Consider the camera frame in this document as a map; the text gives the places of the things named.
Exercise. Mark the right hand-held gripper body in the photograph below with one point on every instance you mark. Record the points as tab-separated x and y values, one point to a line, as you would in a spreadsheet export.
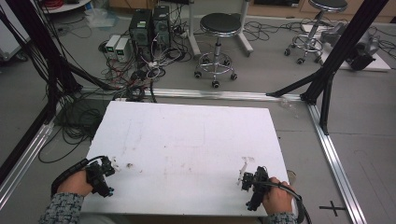
257	186

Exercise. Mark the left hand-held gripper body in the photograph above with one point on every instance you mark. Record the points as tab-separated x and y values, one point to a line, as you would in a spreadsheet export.
97	179

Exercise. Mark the person's right hand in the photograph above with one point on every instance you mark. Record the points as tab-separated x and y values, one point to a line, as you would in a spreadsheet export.
277	196

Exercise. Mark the person's left hand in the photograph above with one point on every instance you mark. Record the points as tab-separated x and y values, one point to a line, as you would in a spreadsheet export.
75	184

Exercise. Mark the white power supply unit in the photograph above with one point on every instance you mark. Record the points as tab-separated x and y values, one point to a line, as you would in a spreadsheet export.
112	45
122	49

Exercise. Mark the black computer tower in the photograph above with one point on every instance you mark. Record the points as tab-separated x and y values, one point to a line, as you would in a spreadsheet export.
140	31
161	25

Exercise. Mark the white metal stand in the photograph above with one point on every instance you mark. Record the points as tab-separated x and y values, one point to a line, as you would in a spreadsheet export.
193	37

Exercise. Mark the clear plastic bag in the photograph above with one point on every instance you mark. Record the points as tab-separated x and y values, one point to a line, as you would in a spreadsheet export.
100	17

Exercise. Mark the black round stool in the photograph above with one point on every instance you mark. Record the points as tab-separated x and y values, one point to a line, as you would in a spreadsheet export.
220	23
328	4

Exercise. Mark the white round table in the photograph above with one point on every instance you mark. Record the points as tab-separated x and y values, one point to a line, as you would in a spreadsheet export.
67	6

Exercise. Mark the grey machine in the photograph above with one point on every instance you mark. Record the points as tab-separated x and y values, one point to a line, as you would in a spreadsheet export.
362	49

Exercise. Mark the white floor board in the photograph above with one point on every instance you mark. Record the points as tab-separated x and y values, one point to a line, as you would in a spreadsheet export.
378	64

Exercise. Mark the aluminium floor rail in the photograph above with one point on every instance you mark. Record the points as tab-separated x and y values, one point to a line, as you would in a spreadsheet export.
26	157
334	161
211	94

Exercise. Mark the black braced frame post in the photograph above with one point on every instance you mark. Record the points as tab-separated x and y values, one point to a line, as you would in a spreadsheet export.
348	40

